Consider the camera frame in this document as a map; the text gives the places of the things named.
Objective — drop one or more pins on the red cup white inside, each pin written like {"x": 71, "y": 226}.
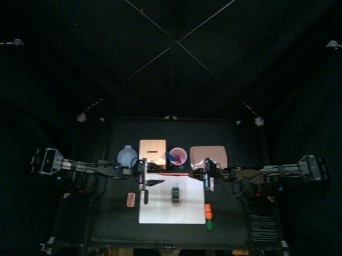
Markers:
{"x": 179, "y": 156}

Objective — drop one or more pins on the pink toy salmon piece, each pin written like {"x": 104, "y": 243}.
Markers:
{"x": 129, "y": 199}

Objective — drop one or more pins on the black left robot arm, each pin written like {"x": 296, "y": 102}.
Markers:
{"x": 80, "y": 165}

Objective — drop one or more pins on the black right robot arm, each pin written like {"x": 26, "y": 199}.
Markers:
{"x": 284, "y": 169}

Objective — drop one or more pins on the orange toy carrot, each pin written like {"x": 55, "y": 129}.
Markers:
{"x": 208, "y": 213}

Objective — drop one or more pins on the pink rectangular tray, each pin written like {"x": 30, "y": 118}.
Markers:
{"x": 208, "y": 155}

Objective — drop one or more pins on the dark green sushi roll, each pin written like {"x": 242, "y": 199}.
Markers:
{"x": 175, "y": 195}

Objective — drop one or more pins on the pale blue bowl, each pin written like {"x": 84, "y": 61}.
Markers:
{"x": 127, "y": 156}

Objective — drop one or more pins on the light wooden box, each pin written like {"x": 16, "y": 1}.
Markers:
{"x": 152, "y": 150}

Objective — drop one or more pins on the white cutting board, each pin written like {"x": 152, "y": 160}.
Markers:
{"x": 187, "y": 210}

